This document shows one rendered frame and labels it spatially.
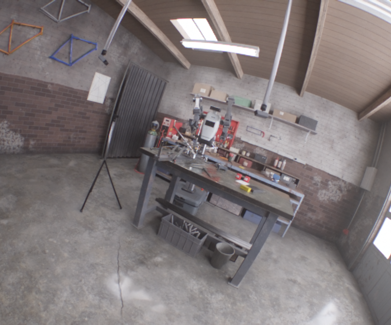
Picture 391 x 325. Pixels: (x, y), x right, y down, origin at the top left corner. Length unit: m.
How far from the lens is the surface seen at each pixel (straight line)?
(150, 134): 3.73
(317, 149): 3.99
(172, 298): 1.56
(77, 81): 3.89
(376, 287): 3.09
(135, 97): 4.30
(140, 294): 1.51
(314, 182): 4.01
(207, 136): 2.69
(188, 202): 2.65
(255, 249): 1.63
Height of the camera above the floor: 1.23
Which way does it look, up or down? 10 degrees down
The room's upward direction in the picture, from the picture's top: 19 degrees clockwise
